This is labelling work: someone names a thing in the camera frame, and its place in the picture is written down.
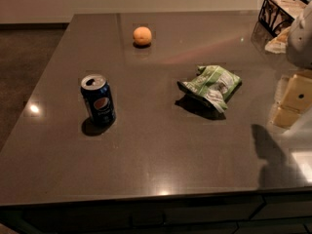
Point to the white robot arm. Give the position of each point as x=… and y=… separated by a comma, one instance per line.
x=299, y=45

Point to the snack packet beside basket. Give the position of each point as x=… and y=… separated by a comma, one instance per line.
x=278, y=44

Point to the blue Pepsi soda can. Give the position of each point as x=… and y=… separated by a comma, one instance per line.
x=96, y=93

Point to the green jalapeno chip bag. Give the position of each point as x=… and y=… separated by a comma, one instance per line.
x=212, y=86

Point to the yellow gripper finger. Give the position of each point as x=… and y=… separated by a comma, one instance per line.
x=292, y=99

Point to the orange fruit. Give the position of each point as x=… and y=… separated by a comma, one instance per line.
x=142, y=36

